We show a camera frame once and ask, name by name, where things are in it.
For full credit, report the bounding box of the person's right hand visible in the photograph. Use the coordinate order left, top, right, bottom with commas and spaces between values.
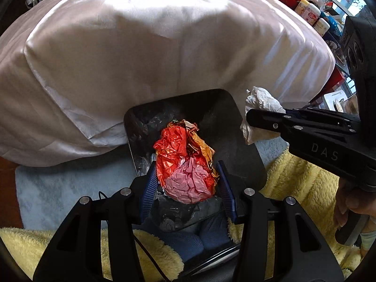
333, 178, 375, 227

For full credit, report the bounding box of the pink satin tablecloth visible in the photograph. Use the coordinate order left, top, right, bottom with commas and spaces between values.
1, 0, 335, 167

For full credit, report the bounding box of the white pink lotion bottle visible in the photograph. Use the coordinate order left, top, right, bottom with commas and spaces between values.
302, 3, 321, 26

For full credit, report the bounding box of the black trash bin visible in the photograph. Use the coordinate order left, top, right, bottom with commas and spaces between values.
124, 89, 266, 231

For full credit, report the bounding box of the white tissue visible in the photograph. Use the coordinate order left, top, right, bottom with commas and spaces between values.
239, 85, 286, 146

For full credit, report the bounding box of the red orange foil wrapper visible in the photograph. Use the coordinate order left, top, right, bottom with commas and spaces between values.
154, 120, 219, 204

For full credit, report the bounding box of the blue round tin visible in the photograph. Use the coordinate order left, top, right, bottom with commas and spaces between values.
320, 12, 343, 38

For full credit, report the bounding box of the yellow fleece blanket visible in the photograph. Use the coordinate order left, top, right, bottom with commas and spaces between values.
0, 148, 362, 282

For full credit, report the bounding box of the yellow capped bottle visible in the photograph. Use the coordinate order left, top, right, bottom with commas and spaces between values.
294, 0, 310, 16

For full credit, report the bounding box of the white cream lotion bottle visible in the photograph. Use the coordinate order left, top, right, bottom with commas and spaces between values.
313, 18, 330, 37

